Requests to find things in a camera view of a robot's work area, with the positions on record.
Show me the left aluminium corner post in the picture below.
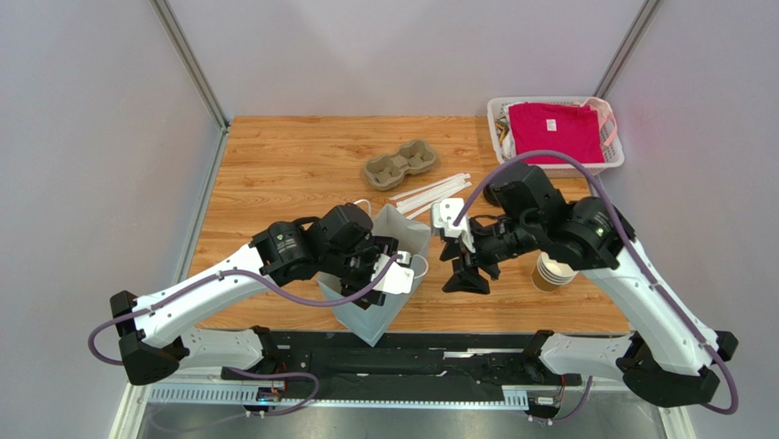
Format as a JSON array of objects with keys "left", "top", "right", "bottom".
[{"left": 149, "top": 0, "right": 230, "bottom": 133}]

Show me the right aluminium corner post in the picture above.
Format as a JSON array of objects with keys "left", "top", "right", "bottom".
[{"left": 593, "top": 0, "right": 664, "bottom": 99}]

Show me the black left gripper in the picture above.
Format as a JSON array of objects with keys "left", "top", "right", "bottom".
[{"left": 323, "top": 237, "right": 400, "bottom": 305}]

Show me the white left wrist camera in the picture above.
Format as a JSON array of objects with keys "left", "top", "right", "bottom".
[{"left": 371, "top": 252, "right": 415, "bottom": 294}]

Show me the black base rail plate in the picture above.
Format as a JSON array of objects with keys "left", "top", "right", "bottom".
[{"left": 249, "top": 330, "right": 589, "bottom": 402}]

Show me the stack of black lids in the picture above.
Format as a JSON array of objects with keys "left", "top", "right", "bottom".
[{"left": 482, "top": 187, "right": 500, "bottom": 207}]

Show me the aluminium corner post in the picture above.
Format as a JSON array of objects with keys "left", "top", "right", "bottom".
[
  {"left": 149, "top": 0, "right": 230, "bottom": 133},
  {"left": 593, "top": 0, "right": 664, "bottom": 99}
]

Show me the stack of paper cups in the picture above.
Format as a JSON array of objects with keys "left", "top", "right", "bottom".
[{"left": 531, "top": 252, "right": 579, "bottom": 293}]

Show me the light blue paper bag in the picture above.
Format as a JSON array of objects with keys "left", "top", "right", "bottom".
[{"left": 331, "top": 205, "right": 432, "bottom": 347}]

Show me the white straw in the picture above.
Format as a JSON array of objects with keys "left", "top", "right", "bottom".
[
  {"left": 388, "top": 173, "right": 471, "bottom": 201},
  {"left": 396, "top": 174, "right": 471, "bottom": 211},
  {"left": 406, "top": 203, "right": 432, "bottom": 220},
  {"left": 396, "top": 181, "right": 472, "bottom": 214}
]

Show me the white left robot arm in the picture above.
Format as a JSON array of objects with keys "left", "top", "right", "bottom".
[{"left": 109, "top": 203, "right": 415, "bottom": 385}]

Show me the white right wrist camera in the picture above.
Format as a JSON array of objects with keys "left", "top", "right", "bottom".
[{"left": 431, "top": 198, "right": 475, "bottom": 253}]

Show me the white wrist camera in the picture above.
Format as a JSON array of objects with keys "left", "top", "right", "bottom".
[
  {"left": 371, "top": 252, "right": 415, "bottom": 294},
  {"left": 431, "top": 198, "right": 475, "bottom": 253}
]

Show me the cardboard cup carrier tray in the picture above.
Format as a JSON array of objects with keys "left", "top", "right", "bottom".
[{"left": 363, "top": 139, "right": 438, "bottom": 191}]

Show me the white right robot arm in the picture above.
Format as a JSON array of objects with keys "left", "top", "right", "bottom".
[{"left": 431, "top": 163, "right": 738, "bottom": 407}]

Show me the pink folded cloth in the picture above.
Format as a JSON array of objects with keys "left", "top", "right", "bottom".
[{"left": 507, "top": 102, "right": 604, "bottom": 164}]

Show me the white plastic basket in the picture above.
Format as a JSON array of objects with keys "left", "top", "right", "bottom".
[{"left": 486, "top": 96, "right": 625, "bottom": 175}]

